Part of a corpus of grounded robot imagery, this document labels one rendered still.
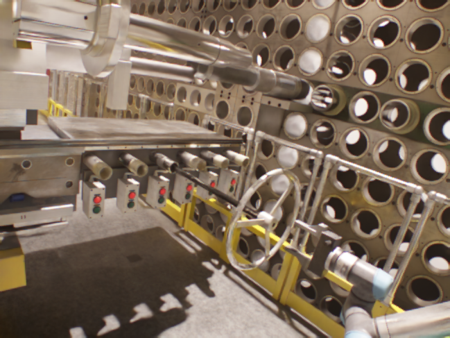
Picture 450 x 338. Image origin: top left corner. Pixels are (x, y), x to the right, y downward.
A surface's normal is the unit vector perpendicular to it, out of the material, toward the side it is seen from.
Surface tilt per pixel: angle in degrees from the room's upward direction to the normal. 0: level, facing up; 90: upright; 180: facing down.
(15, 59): 68
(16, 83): 90
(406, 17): 90
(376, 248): 90
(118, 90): 90
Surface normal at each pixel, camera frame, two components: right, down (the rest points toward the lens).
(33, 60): 0.67, -0.04
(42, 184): 0.65, 0.33
